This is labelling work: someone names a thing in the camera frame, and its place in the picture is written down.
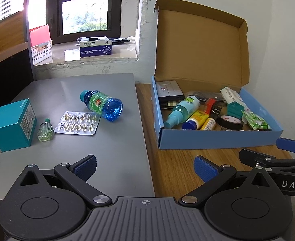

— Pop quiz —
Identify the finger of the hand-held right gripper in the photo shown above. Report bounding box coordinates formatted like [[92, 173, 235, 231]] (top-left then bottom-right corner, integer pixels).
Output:
[[239, 148, 295, 172], [276, 138, 295, 156]]

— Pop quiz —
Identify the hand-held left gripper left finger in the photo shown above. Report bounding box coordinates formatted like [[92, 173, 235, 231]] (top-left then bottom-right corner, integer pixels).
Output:
[[5, 155, 113, 209]]

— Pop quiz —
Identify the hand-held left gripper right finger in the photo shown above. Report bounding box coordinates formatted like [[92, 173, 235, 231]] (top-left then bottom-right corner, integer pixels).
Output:
[[179, 155, 284, 209]]

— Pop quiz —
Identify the blue cardboard box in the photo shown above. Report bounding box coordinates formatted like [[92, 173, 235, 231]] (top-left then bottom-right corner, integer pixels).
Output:
[[151, 0, 284, 150]]

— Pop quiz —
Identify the wooden desktop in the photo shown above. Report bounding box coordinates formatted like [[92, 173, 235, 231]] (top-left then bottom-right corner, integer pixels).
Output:
[[135, 82, 295, 202]]

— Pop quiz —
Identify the grey desktop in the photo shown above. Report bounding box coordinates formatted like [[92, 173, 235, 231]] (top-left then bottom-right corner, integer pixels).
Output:
[[0, 73, 156, 202]]

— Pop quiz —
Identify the green white sachet pack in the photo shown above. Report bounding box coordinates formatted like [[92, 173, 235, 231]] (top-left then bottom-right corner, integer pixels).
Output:
[[241, 107, 272, 131]]

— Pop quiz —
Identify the black tape roll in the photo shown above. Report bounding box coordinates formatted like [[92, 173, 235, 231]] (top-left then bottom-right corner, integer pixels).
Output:
[[217, 114, 244, 132]]

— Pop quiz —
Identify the small yellow tube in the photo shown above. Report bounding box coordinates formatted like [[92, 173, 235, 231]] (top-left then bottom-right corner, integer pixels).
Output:
[[200, 118, 216, 131]]

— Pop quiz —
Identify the capsule blister pack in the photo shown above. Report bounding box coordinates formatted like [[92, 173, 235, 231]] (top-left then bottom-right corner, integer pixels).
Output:
[[54, 111, 102, 136]]

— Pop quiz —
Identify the small teal packet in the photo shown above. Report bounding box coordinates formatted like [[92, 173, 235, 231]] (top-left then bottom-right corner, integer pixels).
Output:
[[226, 102, 246, 119]]

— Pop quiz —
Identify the yellow tube blue cap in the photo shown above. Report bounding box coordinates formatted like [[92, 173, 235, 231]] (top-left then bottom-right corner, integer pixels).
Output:
[[182, 110, 210, 130]]

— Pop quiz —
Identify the small green glass bottle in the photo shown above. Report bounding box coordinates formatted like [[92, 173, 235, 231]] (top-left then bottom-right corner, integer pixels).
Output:
[[37, 118, 55, 141]]

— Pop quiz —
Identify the small black clip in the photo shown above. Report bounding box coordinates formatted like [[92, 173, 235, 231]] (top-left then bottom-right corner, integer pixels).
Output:
[[209, 105, 224, 121]]

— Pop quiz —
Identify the green label spray bottle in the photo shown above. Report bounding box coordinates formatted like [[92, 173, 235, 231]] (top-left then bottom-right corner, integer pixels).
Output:
[[164, 95, 201, 130]]

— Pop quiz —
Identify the small red item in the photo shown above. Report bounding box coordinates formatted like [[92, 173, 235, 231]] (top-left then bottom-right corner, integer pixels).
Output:
[[204, 98, 217, 115]]

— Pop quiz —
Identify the white paper packet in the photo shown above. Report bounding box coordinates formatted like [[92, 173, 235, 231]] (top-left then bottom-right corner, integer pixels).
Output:
[[220, 86, 241, 105]]

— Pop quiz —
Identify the blue bottle green label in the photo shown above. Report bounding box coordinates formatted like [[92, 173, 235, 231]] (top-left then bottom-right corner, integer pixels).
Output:
[[80, 89, 123, 122]]

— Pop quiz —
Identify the black plastic pouch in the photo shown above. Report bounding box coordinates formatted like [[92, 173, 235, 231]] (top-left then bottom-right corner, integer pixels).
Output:
[[187, 90, 225, 102]]

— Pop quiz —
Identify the grey flat case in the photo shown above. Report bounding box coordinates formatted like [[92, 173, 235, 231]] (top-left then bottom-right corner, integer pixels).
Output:
[[156, 80, 186, 104]]

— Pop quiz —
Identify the teal carton box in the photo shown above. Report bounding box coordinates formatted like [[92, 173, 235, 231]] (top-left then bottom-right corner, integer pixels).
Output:
[[0, 98, 37, 156]]

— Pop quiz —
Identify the blue glove box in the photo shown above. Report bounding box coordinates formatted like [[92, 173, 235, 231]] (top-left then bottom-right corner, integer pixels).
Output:
[[79, 38, 113, 59]]

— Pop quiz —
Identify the white plastic basket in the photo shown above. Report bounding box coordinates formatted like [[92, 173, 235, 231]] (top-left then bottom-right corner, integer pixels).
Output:
[[30, 39, 54, 66]]

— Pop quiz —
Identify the black flat item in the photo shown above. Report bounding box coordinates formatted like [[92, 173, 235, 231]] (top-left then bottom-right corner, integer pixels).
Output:
[[112, 36, 136, 46]]

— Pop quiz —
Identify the red box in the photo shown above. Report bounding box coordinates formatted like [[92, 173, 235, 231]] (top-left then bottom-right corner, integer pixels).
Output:
[[29, 24, 50, 47]]

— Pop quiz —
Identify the grey vertical post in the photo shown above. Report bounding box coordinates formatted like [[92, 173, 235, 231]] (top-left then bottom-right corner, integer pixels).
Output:
[[23, 0, 36, 81]]

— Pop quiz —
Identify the wooden wall panel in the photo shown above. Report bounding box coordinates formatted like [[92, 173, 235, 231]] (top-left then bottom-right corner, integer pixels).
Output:
[[0, 9, 29, 70]]

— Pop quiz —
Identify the dark window frame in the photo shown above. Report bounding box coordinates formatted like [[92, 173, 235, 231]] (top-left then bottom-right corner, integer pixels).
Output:
[[45, 0, 123, 45]]

